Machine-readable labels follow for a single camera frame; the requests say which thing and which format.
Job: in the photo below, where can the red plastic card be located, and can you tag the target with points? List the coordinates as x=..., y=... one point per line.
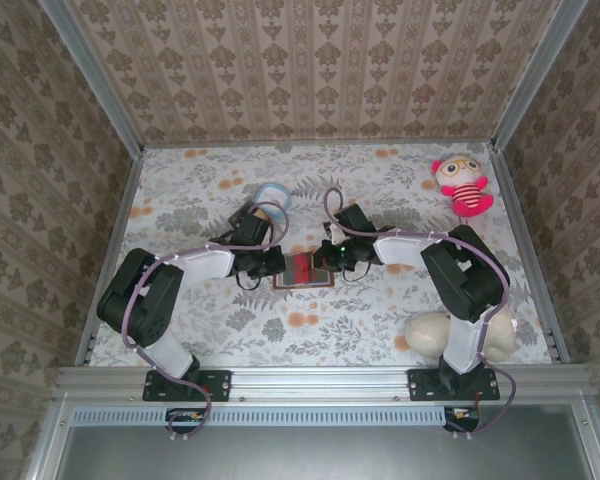
x=301, y=267

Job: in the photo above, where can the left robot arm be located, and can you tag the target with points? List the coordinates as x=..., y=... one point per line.
x=145, y=300

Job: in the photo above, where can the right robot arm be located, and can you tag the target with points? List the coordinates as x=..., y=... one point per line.
x=460, y=280

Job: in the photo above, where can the light blue cup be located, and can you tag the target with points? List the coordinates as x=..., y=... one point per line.
x=272, y=192

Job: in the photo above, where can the beige plush toy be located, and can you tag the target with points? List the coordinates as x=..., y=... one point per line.
x=427, y=330

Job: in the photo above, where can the pink white plush toy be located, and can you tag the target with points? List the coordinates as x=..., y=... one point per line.
x=467, y=192

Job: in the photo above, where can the small circuit board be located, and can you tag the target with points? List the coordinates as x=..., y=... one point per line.
x=462, y=415
x=185, y=416

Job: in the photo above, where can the grey metal sheet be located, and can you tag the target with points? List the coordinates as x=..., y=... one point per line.
x=320, y=452

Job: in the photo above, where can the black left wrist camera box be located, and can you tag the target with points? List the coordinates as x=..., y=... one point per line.
x=255, y=227

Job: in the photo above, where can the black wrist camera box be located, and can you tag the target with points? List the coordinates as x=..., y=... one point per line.
x=352, y=220
x=255, y=227

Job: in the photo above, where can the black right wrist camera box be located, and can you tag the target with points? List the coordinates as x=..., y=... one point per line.
x=352, y=220

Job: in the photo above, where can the aluminium cross rail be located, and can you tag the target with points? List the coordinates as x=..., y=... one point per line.
x=320, y=382

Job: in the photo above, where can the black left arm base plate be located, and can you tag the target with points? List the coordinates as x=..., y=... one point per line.
x=215, y=385

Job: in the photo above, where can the aluminium side rail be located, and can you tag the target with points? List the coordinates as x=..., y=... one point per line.
x=110, y=260
x=530, y=250

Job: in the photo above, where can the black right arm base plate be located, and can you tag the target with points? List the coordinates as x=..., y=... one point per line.
x=425, y=386

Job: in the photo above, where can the aluminium frame post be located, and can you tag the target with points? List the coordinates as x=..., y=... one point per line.
x=90, y=75
x=540, y=75

